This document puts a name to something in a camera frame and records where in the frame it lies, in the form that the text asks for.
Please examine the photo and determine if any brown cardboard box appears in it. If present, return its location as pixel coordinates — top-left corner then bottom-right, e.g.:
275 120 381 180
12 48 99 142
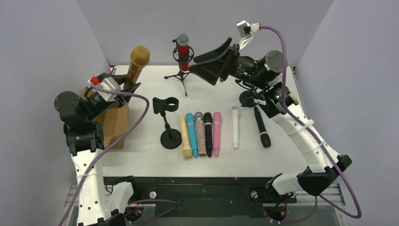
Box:
92 103 129 148

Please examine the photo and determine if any black tripod shock-mount stand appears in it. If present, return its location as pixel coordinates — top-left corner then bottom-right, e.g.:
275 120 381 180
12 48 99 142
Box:
164 38 194 97

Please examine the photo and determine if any black round-base shock-mount stand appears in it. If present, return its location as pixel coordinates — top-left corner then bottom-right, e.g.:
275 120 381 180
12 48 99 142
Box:
239 90 256 108

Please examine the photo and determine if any gold microphone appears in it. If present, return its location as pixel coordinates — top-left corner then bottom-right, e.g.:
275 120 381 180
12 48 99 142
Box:
123 45 150 89

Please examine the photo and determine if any red glitter microphone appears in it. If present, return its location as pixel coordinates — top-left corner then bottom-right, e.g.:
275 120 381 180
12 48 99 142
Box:
176 33 189 72

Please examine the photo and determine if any white microphone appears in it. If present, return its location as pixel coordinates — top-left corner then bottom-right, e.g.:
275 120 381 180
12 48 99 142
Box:
231 106 240 149

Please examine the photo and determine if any black microphone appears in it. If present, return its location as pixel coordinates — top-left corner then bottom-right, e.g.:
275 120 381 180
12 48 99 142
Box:
254 107 271 148
204 112 213 157

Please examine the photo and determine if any pink microphone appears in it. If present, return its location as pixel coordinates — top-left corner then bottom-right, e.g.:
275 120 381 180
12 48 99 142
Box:
213 112 222 157

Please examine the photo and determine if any blue microphone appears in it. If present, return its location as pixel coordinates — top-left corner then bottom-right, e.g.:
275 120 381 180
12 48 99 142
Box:
185 113 199 158

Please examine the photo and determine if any black clip microphone stand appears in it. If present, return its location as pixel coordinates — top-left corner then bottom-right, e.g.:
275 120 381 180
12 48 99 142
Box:
152 97 183 150

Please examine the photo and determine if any silver glitter microphone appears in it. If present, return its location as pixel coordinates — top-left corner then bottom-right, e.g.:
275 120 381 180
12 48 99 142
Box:
194 112 207 157

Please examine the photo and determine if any cream microphone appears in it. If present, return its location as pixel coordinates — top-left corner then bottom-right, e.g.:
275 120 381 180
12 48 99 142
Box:
180 115 192 159

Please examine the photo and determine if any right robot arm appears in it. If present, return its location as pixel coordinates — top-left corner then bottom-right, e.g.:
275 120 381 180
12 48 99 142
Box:
189 38 352 196

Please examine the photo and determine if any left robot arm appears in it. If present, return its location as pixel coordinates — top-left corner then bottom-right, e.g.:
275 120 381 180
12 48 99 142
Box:
54 82 149 226

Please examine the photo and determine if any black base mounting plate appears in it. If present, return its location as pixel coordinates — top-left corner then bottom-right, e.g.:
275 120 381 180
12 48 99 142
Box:
104 176 297 218

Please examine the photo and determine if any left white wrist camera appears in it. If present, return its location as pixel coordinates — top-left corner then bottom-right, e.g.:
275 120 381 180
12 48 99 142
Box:
88 77 121 102

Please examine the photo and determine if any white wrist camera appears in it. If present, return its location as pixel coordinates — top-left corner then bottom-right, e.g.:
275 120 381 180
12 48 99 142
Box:
88 77 121 102
236 20 261 52

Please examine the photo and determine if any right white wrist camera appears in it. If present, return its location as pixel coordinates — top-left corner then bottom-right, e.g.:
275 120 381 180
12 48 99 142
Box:
236 20 261 52

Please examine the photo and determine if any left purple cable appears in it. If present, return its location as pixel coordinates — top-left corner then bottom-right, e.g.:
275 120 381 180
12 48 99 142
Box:
59 86 178 226

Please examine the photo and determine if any aluminium frame rail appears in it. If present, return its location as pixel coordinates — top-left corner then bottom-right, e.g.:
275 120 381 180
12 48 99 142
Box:
64 184 346 209

